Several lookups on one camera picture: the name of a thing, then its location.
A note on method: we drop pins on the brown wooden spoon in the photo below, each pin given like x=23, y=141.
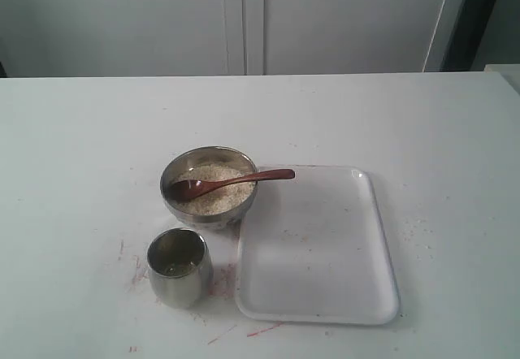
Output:
x=190, y=189

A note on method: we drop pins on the steel bowl with rice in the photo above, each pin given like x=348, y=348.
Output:
x=220, y=208

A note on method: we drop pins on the small steel cup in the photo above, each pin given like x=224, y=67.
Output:
x=180, y=267

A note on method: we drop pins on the white plastic tray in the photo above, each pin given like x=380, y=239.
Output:
x=313, y=249

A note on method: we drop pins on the white cabinet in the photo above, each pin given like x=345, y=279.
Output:
x=223, y=37

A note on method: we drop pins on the dark vertical post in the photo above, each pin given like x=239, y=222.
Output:
x=464, y=42

